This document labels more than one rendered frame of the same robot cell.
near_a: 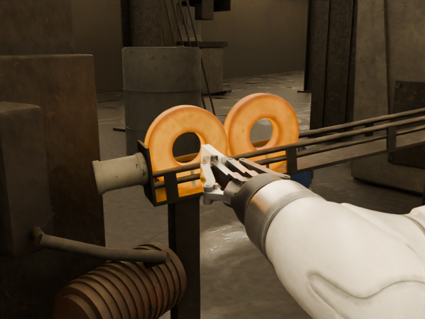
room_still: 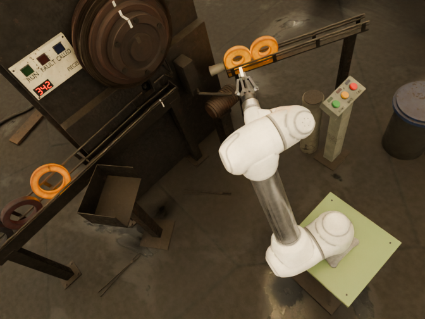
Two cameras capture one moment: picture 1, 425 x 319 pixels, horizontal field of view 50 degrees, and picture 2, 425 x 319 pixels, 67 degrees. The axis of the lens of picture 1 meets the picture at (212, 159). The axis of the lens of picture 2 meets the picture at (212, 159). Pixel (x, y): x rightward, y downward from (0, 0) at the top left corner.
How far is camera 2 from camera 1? 130 cm
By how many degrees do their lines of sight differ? 49
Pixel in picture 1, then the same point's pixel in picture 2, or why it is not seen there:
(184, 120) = (234, 53)
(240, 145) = (255, 56)
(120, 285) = (220, 102)
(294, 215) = (246, 112)
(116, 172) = (215, 71)
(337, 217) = (252, 116)
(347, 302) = not seen: hidden behind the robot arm
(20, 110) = (188, 64)
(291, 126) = (274, 46)
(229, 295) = (276, 66)
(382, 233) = not seen: hidden behind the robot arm
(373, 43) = not seen: outside the picture
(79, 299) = (210, 107)
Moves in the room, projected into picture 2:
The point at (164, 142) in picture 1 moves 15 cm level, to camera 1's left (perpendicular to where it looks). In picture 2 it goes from (229, 60) to (204, 60)
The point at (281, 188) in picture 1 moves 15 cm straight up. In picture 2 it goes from (248, 102) to (244, 81)
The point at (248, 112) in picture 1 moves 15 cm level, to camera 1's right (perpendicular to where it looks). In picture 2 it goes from (257, 46) to (285, 46)
